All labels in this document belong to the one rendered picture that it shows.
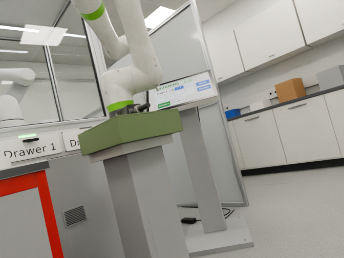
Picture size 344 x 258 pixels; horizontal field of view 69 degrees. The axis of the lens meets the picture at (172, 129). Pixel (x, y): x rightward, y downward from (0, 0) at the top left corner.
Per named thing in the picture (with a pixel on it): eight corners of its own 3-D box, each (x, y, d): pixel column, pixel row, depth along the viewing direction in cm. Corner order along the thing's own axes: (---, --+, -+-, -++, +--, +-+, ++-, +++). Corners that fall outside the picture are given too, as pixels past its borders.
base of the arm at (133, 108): (161, 110, 108) (157, 97, 108) (132, 114, 98) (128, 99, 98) (130, 124, 127) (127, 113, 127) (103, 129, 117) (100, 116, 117)
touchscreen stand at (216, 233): (254, 246, 151) (211, 84, 158) (181, 259, 159) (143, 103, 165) (244, 219, 201) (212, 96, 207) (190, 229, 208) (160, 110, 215)
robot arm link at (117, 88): (137, 103, 110) (127, 62, 111) (104, 112, 111) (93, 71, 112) (143, 107, 123) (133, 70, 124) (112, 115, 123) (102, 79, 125)
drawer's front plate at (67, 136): (113, 142, 158) (109, 125, 159) (66, 151, 139) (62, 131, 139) (111, 143, 160) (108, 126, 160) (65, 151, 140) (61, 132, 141)
